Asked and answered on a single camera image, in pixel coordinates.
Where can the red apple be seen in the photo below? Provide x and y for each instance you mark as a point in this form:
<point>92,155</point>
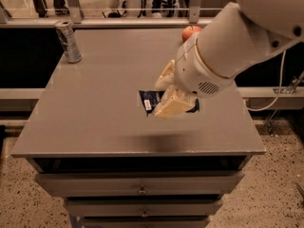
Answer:
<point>189,31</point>

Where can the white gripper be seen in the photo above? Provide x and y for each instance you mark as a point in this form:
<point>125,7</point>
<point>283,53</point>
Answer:
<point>194,71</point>

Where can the blue rxbar blueberry wrapper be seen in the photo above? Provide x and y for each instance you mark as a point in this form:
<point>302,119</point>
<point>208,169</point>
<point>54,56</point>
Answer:
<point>150,99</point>

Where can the grey metal railing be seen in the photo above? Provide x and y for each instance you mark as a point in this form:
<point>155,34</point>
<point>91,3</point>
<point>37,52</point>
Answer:
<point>21,14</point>

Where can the grey drawer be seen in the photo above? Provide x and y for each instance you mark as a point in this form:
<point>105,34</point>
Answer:
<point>139,184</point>
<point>143,207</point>
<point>155,222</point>

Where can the grey drawer cabinet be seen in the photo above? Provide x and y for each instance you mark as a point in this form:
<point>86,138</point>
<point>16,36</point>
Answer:
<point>90,118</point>

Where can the top grey drawer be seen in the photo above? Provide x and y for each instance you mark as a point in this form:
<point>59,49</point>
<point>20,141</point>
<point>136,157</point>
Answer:
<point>139,184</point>

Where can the middle grey drawer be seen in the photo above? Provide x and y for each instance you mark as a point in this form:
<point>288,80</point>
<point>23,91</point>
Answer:
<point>143,207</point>

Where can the bottom grey drawer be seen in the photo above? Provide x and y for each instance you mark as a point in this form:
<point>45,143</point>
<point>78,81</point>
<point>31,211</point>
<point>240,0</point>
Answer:
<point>155,222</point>

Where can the silver redbull can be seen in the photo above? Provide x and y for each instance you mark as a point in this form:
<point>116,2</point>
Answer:
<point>67,38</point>

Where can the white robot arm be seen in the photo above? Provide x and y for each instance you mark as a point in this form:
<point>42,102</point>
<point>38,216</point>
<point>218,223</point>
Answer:
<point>244,33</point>

